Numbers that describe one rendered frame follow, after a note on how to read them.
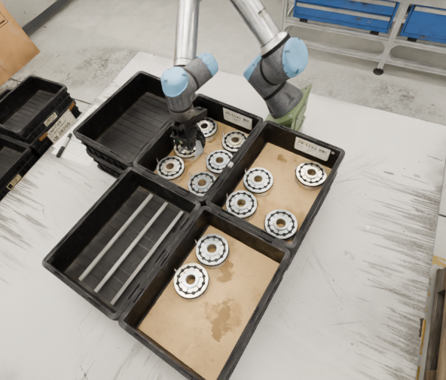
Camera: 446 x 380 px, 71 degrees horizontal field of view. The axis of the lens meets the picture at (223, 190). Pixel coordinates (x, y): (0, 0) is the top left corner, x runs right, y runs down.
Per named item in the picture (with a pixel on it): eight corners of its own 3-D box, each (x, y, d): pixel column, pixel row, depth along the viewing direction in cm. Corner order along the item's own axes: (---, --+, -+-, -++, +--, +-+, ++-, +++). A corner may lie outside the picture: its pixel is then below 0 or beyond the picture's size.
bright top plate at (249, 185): (255, 163, 111) (255, 162, 110) (279, 178, 107) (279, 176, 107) (237, 182, 107) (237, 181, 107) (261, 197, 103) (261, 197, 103)
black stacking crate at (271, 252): (207, 221, 106) (203, 204, 96) (288, 265, 96) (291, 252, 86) (131, 329, 89) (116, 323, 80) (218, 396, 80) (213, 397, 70)
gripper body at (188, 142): (172, 147, 108) (164, 122, 98) (184, 130, 112) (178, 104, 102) (192, 154, 106) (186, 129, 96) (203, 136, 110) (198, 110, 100)
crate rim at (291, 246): (265, 123, 114) (265, 118, 112) (345, 154, 104) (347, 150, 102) (204, 206, 98) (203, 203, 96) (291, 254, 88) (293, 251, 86)
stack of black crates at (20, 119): (66, 124, 230) (29, 73, 191) (99, 136, 221) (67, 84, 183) (28, 166, 212) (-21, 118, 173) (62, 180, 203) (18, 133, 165)
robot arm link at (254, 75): (270, 82, 133) (249, 56, 128) (291, 71, 121) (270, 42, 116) (256, 101, 129) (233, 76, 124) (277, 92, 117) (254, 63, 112)
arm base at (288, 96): (276, 104, 139) (262, 87, 135) (305, 86, 129) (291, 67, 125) (269, 124, 129) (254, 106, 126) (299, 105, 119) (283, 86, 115)
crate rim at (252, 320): (204, 206, 98) (203, 203, 96) (291, 254, 88) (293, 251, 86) (118, 324, 81) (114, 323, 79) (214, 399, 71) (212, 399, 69)
